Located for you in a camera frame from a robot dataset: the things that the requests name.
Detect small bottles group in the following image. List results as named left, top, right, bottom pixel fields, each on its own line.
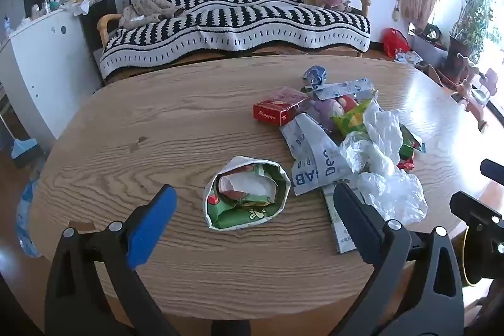
left=31, top=0, right=60, bottom=20

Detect blue white packets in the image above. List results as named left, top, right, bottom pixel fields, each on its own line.
left=395, top=50, right=423, bottom=66

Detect wooden sofa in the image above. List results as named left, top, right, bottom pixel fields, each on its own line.
left=96, top=0, right=373, bottom=85

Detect potted green plant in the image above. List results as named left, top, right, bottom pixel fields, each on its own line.
left=449, top=0, right=495, bottom=82

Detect crumpled blue foil wrapper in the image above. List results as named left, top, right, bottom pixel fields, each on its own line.
left=302, top=65, right=329, bottom=89

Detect white cabinet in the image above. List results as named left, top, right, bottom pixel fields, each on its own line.
left=0, top=7, right=105, bottom=151

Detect green yellow snack wrapper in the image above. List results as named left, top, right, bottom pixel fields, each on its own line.
left=220, top=190, right=276, bottom=208

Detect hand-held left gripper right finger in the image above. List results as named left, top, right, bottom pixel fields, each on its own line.
left=333, top=182, right=465, bottom=336

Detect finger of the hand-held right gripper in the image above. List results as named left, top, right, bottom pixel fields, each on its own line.
left=450, top=191, right=504, bottom=238
left=480, top=159, right=504, bottom=185

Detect brown plush toy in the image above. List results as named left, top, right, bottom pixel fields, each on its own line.
left=118, top=0, right=186, bottom=30

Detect white bag blue letters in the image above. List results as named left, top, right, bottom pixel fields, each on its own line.
left=280, top=113, right=355, bottom=197

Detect red cardboard box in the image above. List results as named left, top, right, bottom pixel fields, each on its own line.
left=253, top=87, right=312, bottom=127

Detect pink tricycle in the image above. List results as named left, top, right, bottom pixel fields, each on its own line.
left=453, top=53, right=499, bottom=134

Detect black cabinet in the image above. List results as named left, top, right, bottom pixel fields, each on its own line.
left=79, top=0, right=119, bottom=53

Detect white crumpled papers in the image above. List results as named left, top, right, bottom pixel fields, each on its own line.
left=73, top=0, right=108, bottom=16

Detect white green paper bag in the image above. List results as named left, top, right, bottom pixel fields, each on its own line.
left=203, top=156, right=291, bottom=231

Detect sofa with striped blanket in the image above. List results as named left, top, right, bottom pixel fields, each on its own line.
left=98, top=0, right=371, bottom=79

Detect white low box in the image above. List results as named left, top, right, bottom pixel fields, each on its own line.
left=409, top=33, right=450, bottom=74

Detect red plastic bag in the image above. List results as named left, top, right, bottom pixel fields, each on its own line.
left=383, top=28, right=410, bottom=59

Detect red green wrapper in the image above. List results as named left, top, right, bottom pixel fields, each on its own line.
left=397, top=124, right=426, bottom=171

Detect white crumpled plastic bag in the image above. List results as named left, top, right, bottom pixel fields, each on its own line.
left=341, top=131, right=428, bottom=225

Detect purple plush toy red cap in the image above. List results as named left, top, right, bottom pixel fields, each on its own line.
left=301, top=95, right=361, bottom=134

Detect flattened blue white carton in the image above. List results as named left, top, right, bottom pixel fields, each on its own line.
left=313, top=78, right=376, bottom=101

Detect white carton strip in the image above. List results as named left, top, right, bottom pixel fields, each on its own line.
left=321, top=184, right=359, bottom=255

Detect green snack packet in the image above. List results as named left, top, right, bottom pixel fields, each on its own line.
left=331, top=100, right=373, bottom=136

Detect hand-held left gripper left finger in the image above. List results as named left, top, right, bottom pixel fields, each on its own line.
left=44, top=184, right=180, bottom=336

